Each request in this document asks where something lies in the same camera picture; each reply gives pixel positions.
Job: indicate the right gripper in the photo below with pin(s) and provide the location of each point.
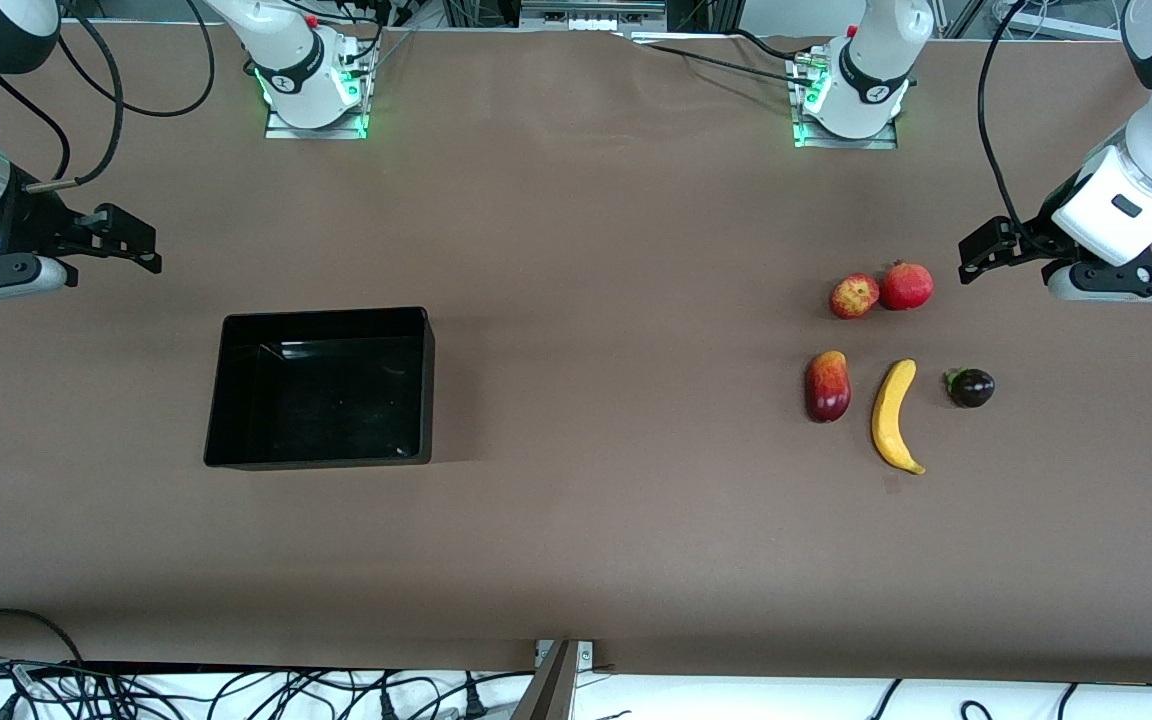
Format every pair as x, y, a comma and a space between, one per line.
33, 226

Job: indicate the red yellow mango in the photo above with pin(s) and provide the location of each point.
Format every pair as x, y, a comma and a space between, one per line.
828, 388

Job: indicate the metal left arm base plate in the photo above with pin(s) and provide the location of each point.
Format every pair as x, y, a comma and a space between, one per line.
886, 142

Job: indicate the red pomegranate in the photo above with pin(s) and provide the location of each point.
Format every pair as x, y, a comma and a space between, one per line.
907, 286

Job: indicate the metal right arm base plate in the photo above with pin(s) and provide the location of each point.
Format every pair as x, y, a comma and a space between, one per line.
281, 130

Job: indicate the red yellow apple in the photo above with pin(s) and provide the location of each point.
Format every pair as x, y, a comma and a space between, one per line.
854, 297

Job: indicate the dark purple eggplant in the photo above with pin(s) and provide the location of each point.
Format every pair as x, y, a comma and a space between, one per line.
972, 389

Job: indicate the small metal bracket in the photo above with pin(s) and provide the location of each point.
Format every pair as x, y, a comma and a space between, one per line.
584, 652

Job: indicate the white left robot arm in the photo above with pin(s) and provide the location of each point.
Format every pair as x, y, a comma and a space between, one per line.
876, 85

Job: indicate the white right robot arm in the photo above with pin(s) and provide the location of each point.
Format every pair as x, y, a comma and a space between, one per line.
306, 80

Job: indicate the grey metal beam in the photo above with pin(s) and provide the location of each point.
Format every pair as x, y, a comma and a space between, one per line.
551, 695

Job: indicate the black plastic box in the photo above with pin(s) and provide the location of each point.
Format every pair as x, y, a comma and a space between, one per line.
326, 400

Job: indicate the white power strip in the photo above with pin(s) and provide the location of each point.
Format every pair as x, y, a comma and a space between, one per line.
591, 20

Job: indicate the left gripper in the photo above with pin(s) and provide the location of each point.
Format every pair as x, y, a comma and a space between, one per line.
1034, 241

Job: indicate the yellow banana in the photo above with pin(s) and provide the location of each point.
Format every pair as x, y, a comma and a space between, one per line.
891, 410

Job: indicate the black power plug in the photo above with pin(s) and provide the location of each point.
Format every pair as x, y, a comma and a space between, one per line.
387, 705
473, 702

